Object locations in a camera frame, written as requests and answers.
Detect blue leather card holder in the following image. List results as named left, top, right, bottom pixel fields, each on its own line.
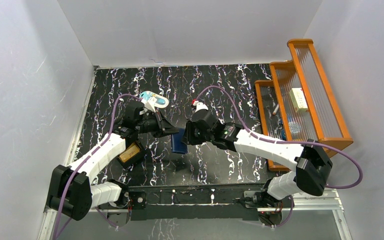
left=170, top=128, right=188, bottom=155

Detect black card box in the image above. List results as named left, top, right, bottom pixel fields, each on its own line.
left=117, top=141, right=146, bottom=169

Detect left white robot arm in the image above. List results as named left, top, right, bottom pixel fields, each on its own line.
left=45, top=98, right=179, bottom=221

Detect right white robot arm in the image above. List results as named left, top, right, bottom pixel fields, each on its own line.
left=182, top=109, right=333, bottom=207

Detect gold cards in box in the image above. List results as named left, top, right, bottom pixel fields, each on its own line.
left=118, top=142, right=141, bottom=163

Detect teal oval blister pack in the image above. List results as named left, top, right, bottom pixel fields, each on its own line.
left=139, top=90, right=169, bottom=109

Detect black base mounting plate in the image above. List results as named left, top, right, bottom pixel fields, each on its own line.
left=97, top=182, right=296, bottom=222

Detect small stick on rack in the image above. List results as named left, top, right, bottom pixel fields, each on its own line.
left=272, top=104, right=280, bottom=116

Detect blue items on rack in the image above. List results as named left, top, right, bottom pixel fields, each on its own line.
left=279, top=117, right=302, bottom=141

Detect orange wooden tiered rack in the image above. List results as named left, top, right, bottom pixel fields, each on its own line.
left=254, top=39, right=354, bottom=172

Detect white box on rack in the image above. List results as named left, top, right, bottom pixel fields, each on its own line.
left=289, top=87, right=309, bottom=113

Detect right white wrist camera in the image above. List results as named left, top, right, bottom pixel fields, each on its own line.
left=191, top=100, right=208, bottom=113

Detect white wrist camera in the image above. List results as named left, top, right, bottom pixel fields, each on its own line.
left=191, top=100, right=208, bottom=113
left=141, top=97, right=157, bottom=113

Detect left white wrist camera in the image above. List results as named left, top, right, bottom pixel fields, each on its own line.
left=141, top=97, right=157, bottom=113

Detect aluminium frame rail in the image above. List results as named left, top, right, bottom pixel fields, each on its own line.
left=37, top=189, right=352, bottom=240

